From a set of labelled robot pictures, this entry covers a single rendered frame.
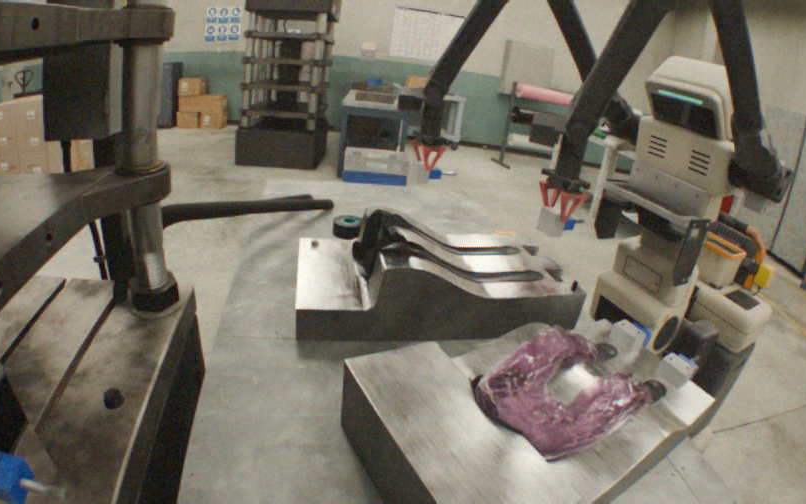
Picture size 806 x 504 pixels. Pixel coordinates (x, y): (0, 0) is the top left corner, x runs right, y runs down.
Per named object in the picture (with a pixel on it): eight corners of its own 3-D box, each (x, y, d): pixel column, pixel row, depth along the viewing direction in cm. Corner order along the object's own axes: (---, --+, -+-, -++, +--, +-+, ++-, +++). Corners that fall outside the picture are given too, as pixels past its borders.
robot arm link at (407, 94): (440, 92, 103) (445, 73, 107) (395, 85, 104) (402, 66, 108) (437, 126, 113) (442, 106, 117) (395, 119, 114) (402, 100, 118)
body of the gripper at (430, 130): (425, 143, 112) (429, 116, 109) (411, 136, 120) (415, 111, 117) (447, 145, 114) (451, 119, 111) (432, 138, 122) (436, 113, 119)
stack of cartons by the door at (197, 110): (228, 126, 665) (230, 78, 631) (222, 129, 636) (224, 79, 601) (183, 125, 655) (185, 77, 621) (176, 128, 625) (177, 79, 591)
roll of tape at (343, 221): (361, 227, 110) (362, 215, 109) (366, 240, 103) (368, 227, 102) (330, 227, 108) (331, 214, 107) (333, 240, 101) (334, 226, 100)
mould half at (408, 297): (518, 270, 99) (532, 217, 93) (572, 334, 76) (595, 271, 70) (299, 264, 88) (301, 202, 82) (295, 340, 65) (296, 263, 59)
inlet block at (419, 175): (450, 180, 127) (453, 163, 125) (458, 185, 123) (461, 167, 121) (410, 178, 123) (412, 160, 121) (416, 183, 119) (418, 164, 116)
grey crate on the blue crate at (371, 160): (404, 166, 432) (406, 152, 426) (408, 177, 395) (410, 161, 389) (344, 160, 425) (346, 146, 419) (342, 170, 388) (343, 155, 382)
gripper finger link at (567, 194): (559, 226, 87) (570, 185, 83) (538, 214, 93) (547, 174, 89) (579, 226, 90) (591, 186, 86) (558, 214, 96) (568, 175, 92)
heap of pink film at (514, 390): (579, 341, 63) (595, 299, 60) (662, 407, 50) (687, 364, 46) (446, 387, 51) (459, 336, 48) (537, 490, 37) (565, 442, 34)
